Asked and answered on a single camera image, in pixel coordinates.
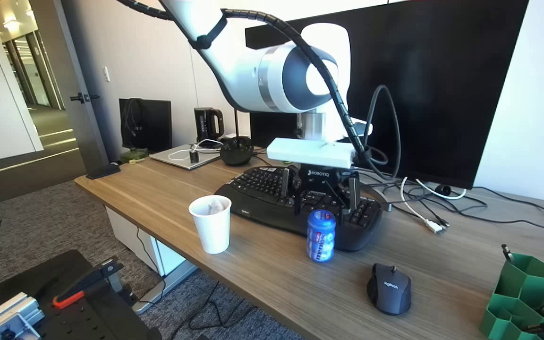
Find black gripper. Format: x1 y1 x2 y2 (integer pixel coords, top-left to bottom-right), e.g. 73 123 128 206
279 165 360 214

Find blue plastic bottle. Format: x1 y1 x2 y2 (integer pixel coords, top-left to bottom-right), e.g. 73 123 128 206
305 210 335 263

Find white paper cup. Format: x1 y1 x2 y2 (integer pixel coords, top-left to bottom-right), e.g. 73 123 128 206
188 195 231 255

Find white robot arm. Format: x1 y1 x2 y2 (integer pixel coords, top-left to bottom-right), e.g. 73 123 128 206
118 0 358 170

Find black computer keyboard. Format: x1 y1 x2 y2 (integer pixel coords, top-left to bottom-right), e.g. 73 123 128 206
216 167 381 252

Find black conference webcam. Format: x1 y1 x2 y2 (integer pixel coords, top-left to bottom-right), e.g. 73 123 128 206
218 134 252 167

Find black electric kettle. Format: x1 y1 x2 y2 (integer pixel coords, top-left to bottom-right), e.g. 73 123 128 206
194 108 224 140

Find small black adapter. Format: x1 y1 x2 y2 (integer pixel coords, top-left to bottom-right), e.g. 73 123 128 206
188 148 197 165

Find black computer mouse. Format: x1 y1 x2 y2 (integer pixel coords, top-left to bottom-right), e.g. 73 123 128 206
366 263 411 316

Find silver laptop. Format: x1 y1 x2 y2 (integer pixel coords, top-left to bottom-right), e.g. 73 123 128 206
150 146 218 170

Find black computer monitor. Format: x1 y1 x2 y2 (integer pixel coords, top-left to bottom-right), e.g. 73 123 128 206
245 0 530 191

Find small black monitor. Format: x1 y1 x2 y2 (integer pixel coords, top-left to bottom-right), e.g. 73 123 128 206
118 99 171 153

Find green pen holder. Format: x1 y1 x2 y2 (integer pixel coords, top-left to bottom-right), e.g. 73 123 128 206
479 246 544 340

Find black perforated robot cart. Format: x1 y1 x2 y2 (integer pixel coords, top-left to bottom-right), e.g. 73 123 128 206
0 252 162 340

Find orange black clamp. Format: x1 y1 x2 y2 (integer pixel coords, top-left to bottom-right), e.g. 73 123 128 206
52 257 122 310

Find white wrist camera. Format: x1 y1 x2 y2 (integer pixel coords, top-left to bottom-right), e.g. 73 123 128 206
265 123 354 170

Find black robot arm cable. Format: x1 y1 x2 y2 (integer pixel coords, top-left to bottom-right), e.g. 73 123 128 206
116 0 403 182

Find white usb cable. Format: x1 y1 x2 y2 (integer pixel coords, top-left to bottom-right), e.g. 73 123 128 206
398 176 468 236

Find black cables behind monitor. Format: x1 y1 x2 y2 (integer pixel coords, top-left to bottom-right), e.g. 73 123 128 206
345 167 544 233

